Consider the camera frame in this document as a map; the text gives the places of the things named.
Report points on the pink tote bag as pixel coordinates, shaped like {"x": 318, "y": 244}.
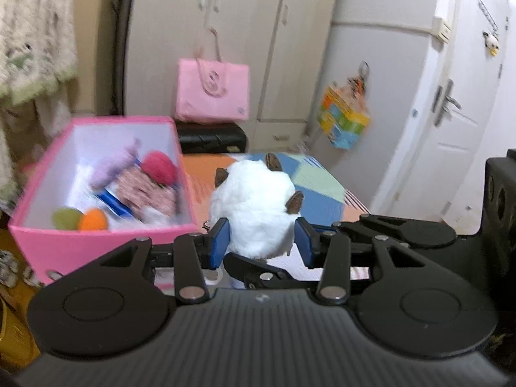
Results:
{"x": 212, "y": 90}

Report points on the orange sponge egg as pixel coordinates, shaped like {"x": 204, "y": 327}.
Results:
{"x": 93, "y": 220}

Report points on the purple plush doll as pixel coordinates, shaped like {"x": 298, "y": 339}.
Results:
{"x": 112, "y": 165}

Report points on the colourful paper gift bag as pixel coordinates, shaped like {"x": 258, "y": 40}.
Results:
{"x": 343, "y": 114}

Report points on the pink floral fabric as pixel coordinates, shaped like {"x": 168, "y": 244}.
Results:
{"x": 137, "y": 190}

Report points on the patchwork table cloth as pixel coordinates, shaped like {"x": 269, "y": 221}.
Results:
{"x": 325, "y": 199}

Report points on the white plush toy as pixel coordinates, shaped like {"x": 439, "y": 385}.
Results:
{"x": 262, "y": 205}

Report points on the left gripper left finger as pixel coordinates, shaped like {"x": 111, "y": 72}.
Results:
{"x": 193, "y": 253}

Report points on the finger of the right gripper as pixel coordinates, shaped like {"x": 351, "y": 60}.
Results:
{"x": 418, "y": 234}
{"x": 257, "y": 275}

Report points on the white door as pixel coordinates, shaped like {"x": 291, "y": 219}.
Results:
{"x": 458, "y": 117}

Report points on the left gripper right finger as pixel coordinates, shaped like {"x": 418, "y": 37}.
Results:
{"x": 331, "y": 251}

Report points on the cream knit cardigan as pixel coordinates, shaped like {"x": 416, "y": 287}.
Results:
{"x": 38, "y": 58}

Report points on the blue wet wipes pack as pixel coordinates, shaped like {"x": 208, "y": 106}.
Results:
{"x": 114, "y": 204}

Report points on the black suitcase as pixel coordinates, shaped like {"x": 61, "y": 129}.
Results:
{"x": 219, "y": 138}

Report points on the beige wardrobe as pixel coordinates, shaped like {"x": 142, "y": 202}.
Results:
{"x": 281, "y": 41}

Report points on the pink cardboard box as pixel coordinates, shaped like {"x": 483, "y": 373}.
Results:
{"x": 61, "y": 180}

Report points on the green sponge egg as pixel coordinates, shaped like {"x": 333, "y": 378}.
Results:
{"x": 66, "y": 218}

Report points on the pink fluffy plush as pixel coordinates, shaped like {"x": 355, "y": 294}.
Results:
{"x": 160, "y": 168}

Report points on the yellow bin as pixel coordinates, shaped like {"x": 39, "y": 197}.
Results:
{"x": 17, "y": 346}

